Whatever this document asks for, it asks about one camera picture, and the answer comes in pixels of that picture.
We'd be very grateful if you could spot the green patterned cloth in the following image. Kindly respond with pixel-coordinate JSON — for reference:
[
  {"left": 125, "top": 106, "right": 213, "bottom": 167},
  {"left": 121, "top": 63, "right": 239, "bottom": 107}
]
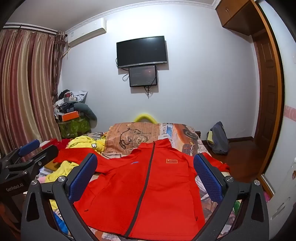
[{"left": 58, "top": 117, "right": 92, "bottom": 140}]

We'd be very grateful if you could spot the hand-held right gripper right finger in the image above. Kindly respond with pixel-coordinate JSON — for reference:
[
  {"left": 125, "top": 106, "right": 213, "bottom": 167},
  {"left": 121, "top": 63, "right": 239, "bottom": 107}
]
[{"left": 194, "top": 153, "right": 270, "bottom": 241}]

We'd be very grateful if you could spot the white air conditioner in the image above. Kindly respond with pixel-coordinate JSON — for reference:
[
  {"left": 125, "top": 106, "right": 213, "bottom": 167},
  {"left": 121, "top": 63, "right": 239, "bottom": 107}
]
[{"left": 67, "top": 18, "right": 107, "bottom": 48}]

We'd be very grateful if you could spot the striped brown curtain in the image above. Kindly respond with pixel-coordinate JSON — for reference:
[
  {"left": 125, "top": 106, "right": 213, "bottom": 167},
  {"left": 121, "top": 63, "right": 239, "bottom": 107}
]
[{"left": 0, "top": 23, "right": 68, "bottom": 154}]

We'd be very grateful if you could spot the pile of clutter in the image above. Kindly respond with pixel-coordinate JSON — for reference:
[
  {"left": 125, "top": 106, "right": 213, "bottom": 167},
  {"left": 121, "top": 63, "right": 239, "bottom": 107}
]
[{"left": 54, "top": 89, "right": 89, "bottom": 116}]

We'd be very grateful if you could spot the grey backpack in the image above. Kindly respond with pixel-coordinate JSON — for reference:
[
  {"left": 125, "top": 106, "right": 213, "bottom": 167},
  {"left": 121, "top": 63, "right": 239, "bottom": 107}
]
[{"left": 206, "top": 121, "right": 229, "bottom": 155}]

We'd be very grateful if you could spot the red plush cloth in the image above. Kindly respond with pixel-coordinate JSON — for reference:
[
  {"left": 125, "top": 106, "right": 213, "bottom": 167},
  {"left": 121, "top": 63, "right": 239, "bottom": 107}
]
[{"left": 46, "top": 138, "right": 70, "bottom": 151}]

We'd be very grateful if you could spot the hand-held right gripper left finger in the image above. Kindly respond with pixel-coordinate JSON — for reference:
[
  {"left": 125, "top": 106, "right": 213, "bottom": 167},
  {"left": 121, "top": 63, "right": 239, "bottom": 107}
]
[{"left": 21, "top": 153, "right": 98, "bottom": 241}]

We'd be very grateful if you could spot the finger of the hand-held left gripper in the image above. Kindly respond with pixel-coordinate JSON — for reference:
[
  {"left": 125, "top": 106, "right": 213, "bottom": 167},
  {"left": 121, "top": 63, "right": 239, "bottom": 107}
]
[
  {"left": 0, "top": 139, "right": 40, "bottom": 164},
  {"left": 5, "top": 145, "right": 60, "bottom": 179}
]

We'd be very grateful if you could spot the brown wooden overhead cabinet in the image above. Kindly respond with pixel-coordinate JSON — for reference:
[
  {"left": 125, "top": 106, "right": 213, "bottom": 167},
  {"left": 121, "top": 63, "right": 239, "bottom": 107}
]
[{"left": 215, "top": 0, "right": 267, "bottom": 37}]

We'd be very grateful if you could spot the black wall television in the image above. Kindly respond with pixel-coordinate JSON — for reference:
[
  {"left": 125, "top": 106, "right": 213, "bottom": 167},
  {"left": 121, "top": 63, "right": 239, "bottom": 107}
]
[{"left": 116, "top": 36, "right": 168, "bottom": 69}]

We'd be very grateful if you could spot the brown wooden door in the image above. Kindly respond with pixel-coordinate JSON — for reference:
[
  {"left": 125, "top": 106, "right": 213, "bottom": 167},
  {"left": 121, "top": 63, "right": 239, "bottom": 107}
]
[{"left": 252, "top": 32, "right": 282, "bottom": 150}]

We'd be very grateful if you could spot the small black wall monitor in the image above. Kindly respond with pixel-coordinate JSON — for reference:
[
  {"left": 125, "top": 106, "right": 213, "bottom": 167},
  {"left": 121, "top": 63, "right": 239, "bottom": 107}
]
[{"left": 129, "top": 65, "right": 158, "bottom": 88}]

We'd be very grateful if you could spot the printed bed sheet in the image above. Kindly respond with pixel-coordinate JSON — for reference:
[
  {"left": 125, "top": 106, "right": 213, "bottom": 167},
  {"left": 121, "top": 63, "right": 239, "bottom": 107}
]
[{"left": 39, "top": 122, "right": 243, "bottom": 241}]

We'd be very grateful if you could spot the orange box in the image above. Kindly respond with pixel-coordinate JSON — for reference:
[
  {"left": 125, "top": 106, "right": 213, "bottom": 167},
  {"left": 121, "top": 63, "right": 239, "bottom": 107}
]
[{"left": 61, "top": 111, "right": 79, "bottom": 121}]

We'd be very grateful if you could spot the yellow cartoon blanket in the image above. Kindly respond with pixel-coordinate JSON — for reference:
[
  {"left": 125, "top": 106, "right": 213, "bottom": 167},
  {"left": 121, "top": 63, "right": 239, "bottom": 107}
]
[{"left": 45, "top": 136, "right": 107, "bottom": 209}]

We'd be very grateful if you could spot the red zip jacket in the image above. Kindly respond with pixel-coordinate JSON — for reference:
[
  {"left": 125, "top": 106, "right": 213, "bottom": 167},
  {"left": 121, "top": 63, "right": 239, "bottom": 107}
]
[{"left": 53, "top": 139, "right": 231, "bottom": 241}]

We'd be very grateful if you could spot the black hanging cable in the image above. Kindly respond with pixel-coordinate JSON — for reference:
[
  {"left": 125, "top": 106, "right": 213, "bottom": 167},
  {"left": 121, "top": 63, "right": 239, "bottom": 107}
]
[{"left": 143, "top": 85, "right": 155, "bottom": 99}]

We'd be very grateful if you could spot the yellow foam tube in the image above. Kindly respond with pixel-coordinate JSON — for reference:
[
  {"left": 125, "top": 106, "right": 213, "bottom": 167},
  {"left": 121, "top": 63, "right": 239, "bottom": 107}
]
[{"left": 134, "top": 113, "right": 158, "bottom": 125}]

